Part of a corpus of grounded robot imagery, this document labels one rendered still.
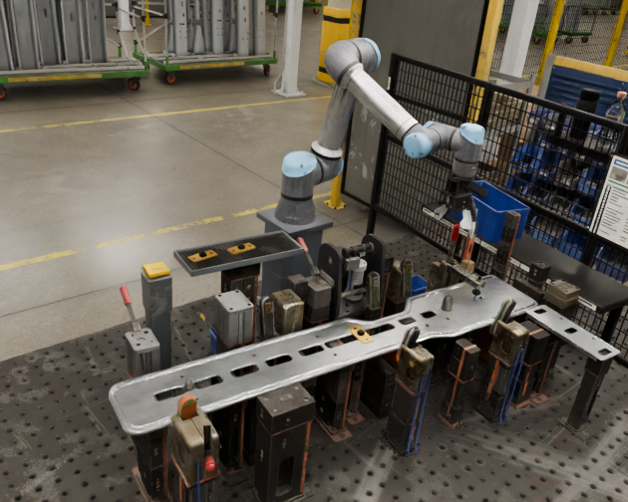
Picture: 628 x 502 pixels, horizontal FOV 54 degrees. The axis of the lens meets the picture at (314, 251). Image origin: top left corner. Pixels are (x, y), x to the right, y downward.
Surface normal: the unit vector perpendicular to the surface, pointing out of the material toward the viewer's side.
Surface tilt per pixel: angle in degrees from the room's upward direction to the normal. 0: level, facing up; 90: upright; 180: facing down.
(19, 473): 0
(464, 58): 91
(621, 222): 90
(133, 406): 0
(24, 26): 86
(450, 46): 90
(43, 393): 0
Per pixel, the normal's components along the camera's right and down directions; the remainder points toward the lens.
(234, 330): 0.53, 0.43
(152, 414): 0.09, -0.88
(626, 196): -0.84, 0.18
